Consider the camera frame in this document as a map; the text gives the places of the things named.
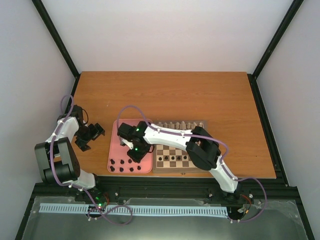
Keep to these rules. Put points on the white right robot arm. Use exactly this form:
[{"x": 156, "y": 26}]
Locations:
[{"x": 201, "y": 148}]

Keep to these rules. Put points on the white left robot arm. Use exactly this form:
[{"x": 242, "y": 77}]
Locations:
[{"x": 56, "y": 158}]

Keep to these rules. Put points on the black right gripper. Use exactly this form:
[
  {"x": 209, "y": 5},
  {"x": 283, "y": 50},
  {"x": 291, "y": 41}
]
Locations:
[{"x": 138, "y": 158}]

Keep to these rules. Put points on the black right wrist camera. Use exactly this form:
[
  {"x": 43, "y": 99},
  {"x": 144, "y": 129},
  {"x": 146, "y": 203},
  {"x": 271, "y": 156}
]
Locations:
[{"x": 127, "y": 132}]

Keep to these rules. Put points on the wooden chessboard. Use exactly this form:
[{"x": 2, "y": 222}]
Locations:
[{"x": 172, "y": 166}]

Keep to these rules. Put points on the controller board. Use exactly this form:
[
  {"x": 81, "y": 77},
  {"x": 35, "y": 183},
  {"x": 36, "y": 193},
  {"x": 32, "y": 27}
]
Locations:
[
  {"x": 102, "y": 201},
  {"x": 239, "y": 212}
]

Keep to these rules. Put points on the right controller board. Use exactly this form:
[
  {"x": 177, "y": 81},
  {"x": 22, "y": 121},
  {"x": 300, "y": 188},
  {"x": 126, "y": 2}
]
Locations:
[{"x": 239, "y": 212}]

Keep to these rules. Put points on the black aluminium frame rail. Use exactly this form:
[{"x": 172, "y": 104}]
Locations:
[{"x": 120, "y": 189}]

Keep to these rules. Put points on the pink plastic tray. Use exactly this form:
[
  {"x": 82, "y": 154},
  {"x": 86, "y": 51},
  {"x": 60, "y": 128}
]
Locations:
[{"x": 117, "y": 152}]

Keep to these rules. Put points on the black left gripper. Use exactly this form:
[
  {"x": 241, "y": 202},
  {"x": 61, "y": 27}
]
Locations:
[{"x": 82, "y": 143}]

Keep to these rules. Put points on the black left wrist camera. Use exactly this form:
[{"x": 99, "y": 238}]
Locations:
[{"x": 80, "y": 114}]

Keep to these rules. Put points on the light blue cable duct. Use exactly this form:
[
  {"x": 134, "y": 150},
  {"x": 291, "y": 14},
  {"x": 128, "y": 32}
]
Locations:
[{"x": 136, "y": 210}]

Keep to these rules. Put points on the left controller board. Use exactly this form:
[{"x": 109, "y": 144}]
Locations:
[{"x": 102, "y": 201}]

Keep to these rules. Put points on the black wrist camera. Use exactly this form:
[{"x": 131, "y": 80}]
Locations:
[
  {"x": 80, "y": 114},
  {"x": 127, "y": 132}
]

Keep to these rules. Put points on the white chess pieces row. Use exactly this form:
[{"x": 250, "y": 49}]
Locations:
[{"x": 182, "y": 124}]

